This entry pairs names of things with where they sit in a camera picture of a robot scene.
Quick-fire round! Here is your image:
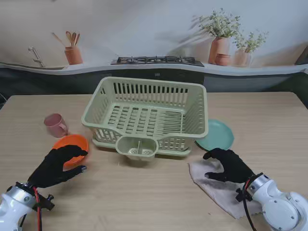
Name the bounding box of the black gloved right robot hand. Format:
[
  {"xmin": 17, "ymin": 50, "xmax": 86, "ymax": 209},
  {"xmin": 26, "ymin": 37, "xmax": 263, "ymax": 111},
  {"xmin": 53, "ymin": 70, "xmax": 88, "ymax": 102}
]
[{"xmin": 203, "ymin": 147, "xmax": 256, "ymax": 185}]

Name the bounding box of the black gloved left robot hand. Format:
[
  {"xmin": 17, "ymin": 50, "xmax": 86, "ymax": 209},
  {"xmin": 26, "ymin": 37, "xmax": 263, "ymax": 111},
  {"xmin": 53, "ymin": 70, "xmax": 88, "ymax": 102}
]
[{"xmin": 26, "ymin": 144, "xmax": 89, "ymax": 189}]

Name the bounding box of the orange plastic bowl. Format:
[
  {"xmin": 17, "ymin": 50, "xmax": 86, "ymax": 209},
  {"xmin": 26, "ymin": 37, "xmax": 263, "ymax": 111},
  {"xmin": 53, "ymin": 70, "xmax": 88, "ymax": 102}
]
[{"xmin": 52, "ymin": 134, "xmax": 90, "ymax": 168}]

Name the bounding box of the teal plastic plate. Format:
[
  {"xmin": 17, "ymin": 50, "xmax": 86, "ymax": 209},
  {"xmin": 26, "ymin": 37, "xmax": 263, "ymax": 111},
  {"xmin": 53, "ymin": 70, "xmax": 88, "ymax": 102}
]
[{"xmin": 194, "ymin": 118, "xmax": 235, "ymax": 152}]

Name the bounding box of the pink plastic mug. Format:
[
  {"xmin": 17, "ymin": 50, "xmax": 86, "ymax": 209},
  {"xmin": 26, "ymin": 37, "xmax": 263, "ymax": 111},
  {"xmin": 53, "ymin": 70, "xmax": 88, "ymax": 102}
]
[{"xmin": 43, "ymin": 113, "xmax": 69, "ymax": 138}]

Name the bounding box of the beige wiping cloth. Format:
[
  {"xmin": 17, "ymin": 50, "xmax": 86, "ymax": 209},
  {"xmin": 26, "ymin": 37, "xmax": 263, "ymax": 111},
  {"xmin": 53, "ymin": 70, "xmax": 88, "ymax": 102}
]
[{"xmin": 188, "ymin": 158, "xmax": 264, "ymax": 220}]

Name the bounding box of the pale green plastic dish rack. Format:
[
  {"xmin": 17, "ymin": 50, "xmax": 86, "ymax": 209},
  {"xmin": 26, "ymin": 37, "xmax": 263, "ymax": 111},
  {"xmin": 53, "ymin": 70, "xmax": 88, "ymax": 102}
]
[{"xmin": 81, "ymin": 77, "xmax": 208, "ymax": 152}]

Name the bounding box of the pale green cutlery holder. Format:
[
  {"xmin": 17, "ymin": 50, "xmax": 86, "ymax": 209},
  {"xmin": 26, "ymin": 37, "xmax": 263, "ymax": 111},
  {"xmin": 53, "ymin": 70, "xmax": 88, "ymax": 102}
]
[{"xmin": 115, "ymin": 136, "xmax": 159, "ymax": 162}]

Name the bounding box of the grey kitchen countertop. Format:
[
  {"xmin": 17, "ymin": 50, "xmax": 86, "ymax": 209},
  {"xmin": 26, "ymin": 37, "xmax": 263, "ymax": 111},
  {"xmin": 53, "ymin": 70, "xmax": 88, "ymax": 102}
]
[{"xmin": 0, "ymin": 61, "xmax": 308, "ymax": 77}]

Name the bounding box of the small round terracotta pot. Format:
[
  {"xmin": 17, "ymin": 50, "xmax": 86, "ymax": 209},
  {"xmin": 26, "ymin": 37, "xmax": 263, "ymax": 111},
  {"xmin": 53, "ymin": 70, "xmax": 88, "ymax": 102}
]
[{"xmin": 215, "ymin": 53, "xmax": 231, "ymax": 66}]

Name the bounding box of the plant in pale pot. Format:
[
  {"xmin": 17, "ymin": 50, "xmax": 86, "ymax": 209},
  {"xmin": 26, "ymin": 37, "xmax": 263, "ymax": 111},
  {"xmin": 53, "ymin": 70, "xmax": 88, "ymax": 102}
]
[{"xmin": 232, "ymin": 29, "xmax": 269, "ymax": 67}]

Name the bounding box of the metal faucet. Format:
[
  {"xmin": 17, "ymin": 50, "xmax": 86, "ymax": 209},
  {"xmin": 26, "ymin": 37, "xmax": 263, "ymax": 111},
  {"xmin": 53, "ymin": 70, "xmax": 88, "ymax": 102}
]
[{"xmin": 27, "ymin": 46, "xmax": 46, "ymax": 68}]

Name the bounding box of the terracotta utensil pot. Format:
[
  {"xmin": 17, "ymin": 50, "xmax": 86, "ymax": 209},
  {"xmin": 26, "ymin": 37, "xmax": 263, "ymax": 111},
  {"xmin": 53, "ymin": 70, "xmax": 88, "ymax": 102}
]
[{"xmin": 64, "ymin": 46, "xmax": 84, "ymax": 65}]

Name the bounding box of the plant in tall terracotta vase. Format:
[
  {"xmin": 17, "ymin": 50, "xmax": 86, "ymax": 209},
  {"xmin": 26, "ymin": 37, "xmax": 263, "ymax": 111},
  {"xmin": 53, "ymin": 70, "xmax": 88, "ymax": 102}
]
[{"xmin": 192, "ymin": 8, "xmax": 241, "ymax": 64}]

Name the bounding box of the wooden spatula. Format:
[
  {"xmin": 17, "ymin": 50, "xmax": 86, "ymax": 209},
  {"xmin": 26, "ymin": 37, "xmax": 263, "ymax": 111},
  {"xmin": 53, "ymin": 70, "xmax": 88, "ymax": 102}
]
[{"xmin": 51, "ymin": 32, "xmax": 66, "ymax": 48}]

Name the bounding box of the black gas stove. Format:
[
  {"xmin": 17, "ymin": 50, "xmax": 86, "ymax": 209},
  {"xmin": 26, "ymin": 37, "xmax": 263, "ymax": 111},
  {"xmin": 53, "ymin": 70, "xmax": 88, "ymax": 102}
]
[{"xmin": 110, "ymin": 56, "xmax": 205, "ymax": 67}]

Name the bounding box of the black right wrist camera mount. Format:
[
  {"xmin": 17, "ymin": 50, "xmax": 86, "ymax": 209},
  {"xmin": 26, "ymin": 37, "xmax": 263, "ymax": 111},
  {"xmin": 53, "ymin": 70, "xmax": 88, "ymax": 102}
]
[{"xmin": 235, "ymin": 187, "xmax": 252, "ymax": 203}]

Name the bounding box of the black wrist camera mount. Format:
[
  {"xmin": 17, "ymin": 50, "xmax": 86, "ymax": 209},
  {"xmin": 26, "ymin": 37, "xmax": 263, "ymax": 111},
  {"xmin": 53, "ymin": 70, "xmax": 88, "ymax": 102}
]
[
  {"xmin": 33, "ymin": 192, "xmax": 55, "ymax": 212},
  {"xmin": 235, "ymin": 187, "xmax": 252, "ymax": 203}
]

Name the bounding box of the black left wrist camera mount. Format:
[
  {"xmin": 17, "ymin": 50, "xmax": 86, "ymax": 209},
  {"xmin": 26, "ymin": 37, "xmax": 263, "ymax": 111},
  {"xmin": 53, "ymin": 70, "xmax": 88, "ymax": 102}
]
[{"xmin": 33, "ymin": 192, "xmax": 55, "ymax": 212}]

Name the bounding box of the red and black right cable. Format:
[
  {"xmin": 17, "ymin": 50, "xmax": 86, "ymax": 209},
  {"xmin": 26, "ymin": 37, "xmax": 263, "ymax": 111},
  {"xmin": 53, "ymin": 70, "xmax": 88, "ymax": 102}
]
[{"xmin": 242, "ymin": 178, "xmax": 257, "ymax": 231}]

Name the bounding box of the red and black cable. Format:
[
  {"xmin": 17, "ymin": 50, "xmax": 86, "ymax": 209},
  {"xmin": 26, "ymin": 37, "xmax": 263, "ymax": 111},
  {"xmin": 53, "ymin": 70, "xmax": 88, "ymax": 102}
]
[
  {"xmin": 32, "ymin": 185, "xmax": 44, "ymax": 231},
  {"xmin": 242, "ymin": 178, "xmax": 257, "ymax": 231}
]

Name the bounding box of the red and black left cable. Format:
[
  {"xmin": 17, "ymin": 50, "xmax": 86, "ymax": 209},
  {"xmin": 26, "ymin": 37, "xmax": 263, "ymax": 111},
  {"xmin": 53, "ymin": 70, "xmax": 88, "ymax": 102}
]
[{"xmin": 32, "ymin": 185, "xmax": 44, "ymax": 231}]

